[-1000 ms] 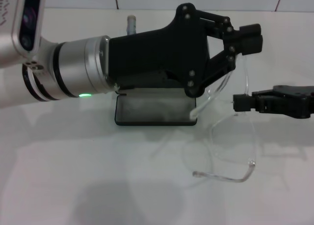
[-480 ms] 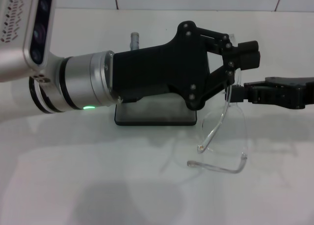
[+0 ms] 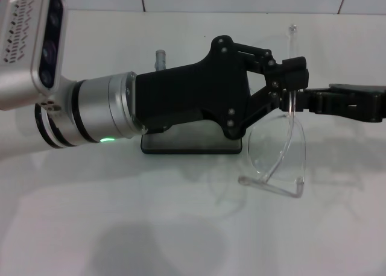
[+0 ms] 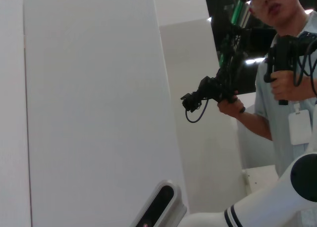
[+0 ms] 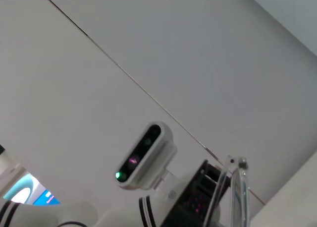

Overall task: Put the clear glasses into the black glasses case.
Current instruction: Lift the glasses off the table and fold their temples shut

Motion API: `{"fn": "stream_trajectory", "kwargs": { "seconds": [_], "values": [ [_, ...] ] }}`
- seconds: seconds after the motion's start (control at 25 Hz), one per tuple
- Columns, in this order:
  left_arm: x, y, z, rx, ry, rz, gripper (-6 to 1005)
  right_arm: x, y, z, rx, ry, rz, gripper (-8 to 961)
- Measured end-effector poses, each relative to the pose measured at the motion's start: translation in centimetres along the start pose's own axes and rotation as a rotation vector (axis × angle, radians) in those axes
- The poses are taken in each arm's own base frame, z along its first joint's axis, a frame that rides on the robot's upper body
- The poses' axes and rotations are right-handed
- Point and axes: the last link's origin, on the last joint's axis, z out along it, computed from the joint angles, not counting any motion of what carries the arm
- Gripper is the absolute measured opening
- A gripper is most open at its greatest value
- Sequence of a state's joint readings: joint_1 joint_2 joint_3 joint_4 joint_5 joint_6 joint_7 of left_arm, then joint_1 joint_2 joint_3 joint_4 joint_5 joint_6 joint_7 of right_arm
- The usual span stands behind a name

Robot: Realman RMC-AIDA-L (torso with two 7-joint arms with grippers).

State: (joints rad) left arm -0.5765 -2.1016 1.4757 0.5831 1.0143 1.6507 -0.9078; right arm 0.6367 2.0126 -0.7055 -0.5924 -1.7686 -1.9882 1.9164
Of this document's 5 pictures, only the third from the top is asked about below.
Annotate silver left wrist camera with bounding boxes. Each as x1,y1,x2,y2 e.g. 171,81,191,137
0,0,69,111

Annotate clear transparent glasses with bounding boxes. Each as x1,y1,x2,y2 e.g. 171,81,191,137
238,24,307,199

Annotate black glasses case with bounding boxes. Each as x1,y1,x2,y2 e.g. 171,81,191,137
141,128,243,155

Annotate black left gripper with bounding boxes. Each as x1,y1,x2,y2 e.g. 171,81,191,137
132,34,310,140

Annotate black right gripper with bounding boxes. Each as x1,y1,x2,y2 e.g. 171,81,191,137
279,83,386,124

